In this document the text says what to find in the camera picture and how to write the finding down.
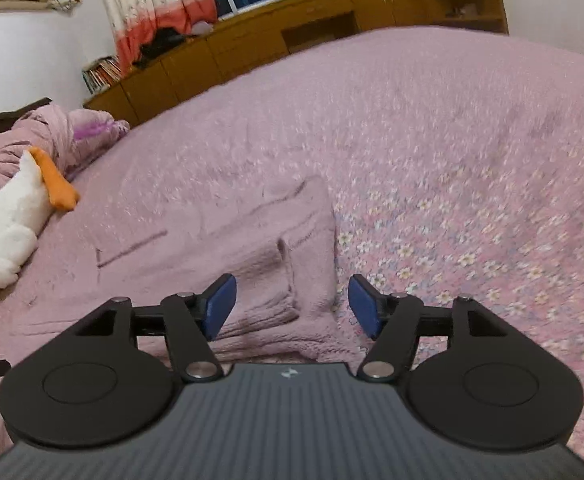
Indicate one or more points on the dark bag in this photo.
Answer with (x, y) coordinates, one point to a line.
(164, 42)

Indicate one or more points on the purple patterned pillow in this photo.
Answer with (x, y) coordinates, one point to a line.
(96, 125)

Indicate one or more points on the floral curtain with orange hem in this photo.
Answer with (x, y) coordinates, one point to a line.
(141, 5)

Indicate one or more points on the pink floral duvet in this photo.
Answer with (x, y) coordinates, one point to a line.
(46, 130)

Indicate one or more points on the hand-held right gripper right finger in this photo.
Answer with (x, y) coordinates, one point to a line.
(364, 305)

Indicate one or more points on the white plush goose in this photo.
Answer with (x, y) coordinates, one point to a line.
(6, 220)

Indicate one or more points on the small items on shelf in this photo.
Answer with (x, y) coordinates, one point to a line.
(462, 10)

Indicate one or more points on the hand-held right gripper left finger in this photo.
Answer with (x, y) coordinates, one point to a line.
(221, 305)

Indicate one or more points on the wooden wall cabinet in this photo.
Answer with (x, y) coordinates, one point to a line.
(252, 40)

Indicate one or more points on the row of books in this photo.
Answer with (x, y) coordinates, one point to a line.
(101, 74)

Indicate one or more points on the pink floral bed sheet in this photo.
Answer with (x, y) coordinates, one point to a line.
(447, 160)

